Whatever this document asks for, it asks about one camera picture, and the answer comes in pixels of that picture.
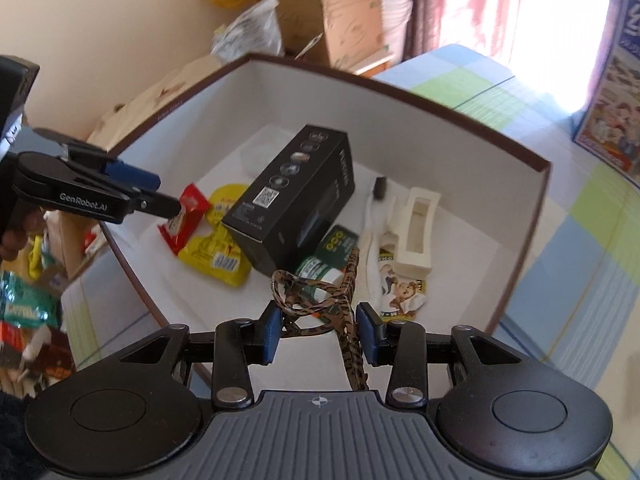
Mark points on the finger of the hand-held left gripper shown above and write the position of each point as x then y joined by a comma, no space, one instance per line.
75,192
135,176

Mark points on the yellow snack packet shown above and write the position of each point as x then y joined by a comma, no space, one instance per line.
215,250

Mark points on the green foil packet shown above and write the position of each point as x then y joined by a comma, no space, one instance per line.
27,300

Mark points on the green battery pack card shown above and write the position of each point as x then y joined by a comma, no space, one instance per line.
330,250

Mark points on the brown cardboard boxes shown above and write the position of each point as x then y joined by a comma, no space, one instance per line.
352,20

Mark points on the pink curtain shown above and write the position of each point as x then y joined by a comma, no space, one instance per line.
480,5

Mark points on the white paper bag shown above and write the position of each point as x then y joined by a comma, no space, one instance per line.
399,20

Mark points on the dark cloth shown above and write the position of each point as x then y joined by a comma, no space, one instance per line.
10,435

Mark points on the person's left hand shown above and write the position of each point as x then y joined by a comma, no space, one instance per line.
12,247

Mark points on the blue milk carton box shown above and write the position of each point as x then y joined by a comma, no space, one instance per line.
612,100

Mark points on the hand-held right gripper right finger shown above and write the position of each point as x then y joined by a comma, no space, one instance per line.
366,335

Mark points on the white plastic item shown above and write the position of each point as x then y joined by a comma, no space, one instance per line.
372,220

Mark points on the crumpled clear plastic bag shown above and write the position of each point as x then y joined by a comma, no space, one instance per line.
247,30

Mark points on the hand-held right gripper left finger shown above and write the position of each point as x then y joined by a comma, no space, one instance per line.
272,335

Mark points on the black product box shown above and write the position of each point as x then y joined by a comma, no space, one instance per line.
295,195

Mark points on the white plastic holder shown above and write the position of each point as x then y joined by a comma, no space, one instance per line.
417,230

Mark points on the open brown cardboard box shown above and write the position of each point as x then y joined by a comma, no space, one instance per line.
300,25

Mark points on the red snack packet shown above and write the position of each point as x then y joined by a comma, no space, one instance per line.
182,220

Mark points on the large brown cardboard box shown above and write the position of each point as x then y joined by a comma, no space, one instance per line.
425,130

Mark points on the brown snack packet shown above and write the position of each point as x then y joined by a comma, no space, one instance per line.
52,360

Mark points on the cartoon print packet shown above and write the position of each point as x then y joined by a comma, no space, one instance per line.
402,290

